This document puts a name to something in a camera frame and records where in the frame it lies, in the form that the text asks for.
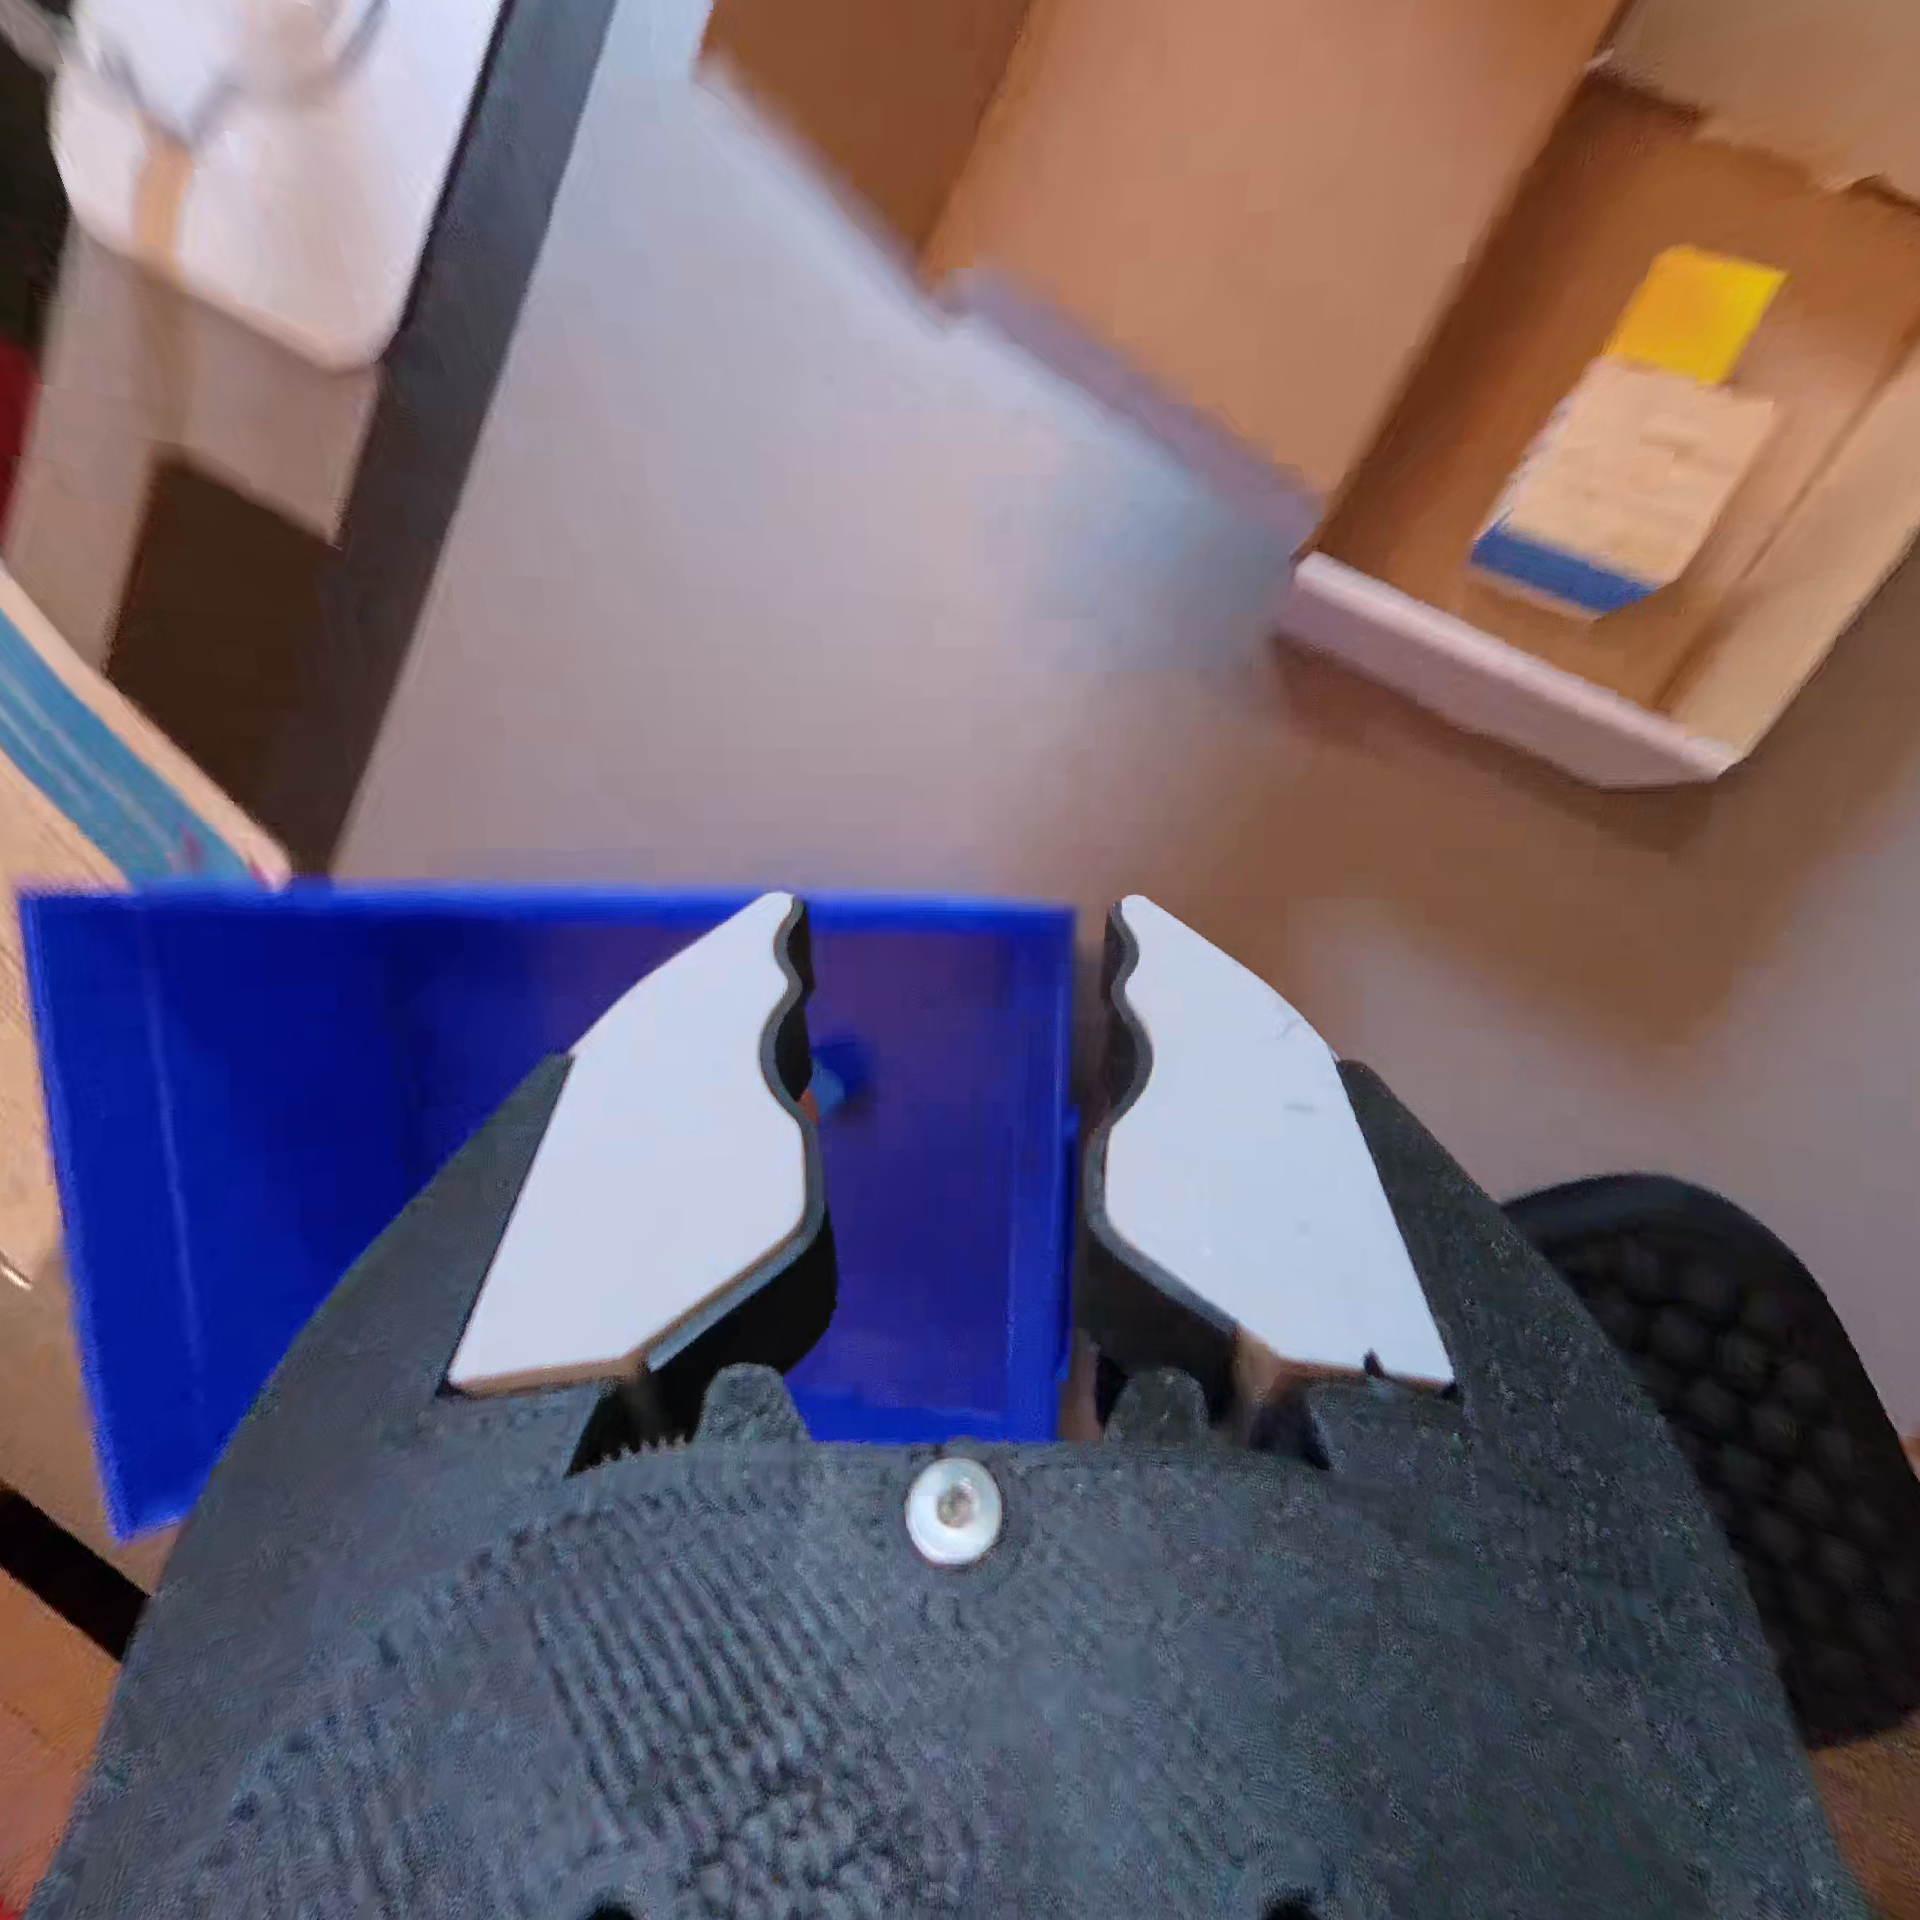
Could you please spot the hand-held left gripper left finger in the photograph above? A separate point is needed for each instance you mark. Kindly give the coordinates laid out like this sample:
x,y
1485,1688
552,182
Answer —
x,y
645,1171

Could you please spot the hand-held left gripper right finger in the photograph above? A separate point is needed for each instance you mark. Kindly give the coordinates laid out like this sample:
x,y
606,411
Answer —
x,y
1261,1171

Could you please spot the small blue cube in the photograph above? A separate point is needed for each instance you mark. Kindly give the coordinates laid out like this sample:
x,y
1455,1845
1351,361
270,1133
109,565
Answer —
x,y
845,1073

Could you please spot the blue plastic bin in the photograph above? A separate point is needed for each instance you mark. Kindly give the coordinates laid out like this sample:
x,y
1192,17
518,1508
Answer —
x,y
301,1140

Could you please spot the yellow cube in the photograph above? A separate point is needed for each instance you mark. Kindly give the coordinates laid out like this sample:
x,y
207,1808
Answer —
x,y
1703,315

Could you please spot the white cardboard box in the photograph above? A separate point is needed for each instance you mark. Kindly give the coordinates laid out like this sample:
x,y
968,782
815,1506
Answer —
x,y
1172,180

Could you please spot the black mat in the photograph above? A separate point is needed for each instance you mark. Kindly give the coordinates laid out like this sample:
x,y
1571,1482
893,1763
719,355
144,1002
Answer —
x,y
1724,1395

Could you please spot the paper sheet with blue print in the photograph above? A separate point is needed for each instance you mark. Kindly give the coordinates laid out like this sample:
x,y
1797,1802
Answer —
x,y
91,749

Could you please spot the white desk stand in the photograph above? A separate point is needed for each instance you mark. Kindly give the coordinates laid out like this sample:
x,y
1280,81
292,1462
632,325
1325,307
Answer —
x,y
285,180

